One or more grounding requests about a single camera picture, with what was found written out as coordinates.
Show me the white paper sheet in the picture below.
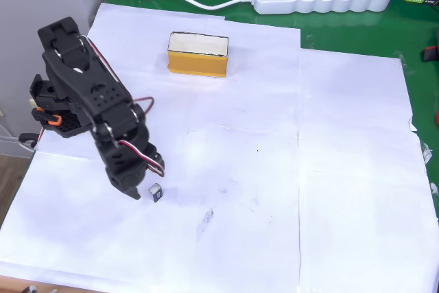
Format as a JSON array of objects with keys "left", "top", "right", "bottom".
[
  {"left": 296, "top": 47, "right": 430, "bottom": 293},
  {"left": 0, "top": 131, "right": 302, "bottom": 292},
  {"left": 87, "top": 2, "right": 302, "bottom": 156}
]

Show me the red and black tool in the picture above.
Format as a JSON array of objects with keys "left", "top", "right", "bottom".
[{"left": 421, "top": 45, "right": 439, "bottom": 63}]

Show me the black clamp with orange knob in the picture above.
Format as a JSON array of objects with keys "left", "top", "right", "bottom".
[{"left": 19, "top": 106, "right": 63, "bottom": 152}]

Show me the red white servo cable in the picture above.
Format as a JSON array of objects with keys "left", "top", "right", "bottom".
[{"left": 115, "top": 139, "right": 167, "bottom": 178}]

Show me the green desk mat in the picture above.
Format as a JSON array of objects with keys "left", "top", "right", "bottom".
[{"left": 104, "top": 0, "right": 439, "bottom": 219}]

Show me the yellow rectangular box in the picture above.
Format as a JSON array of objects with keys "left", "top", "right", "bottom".
[{"left": 167, "top": 31, "right": 230, "bottom": 79}]

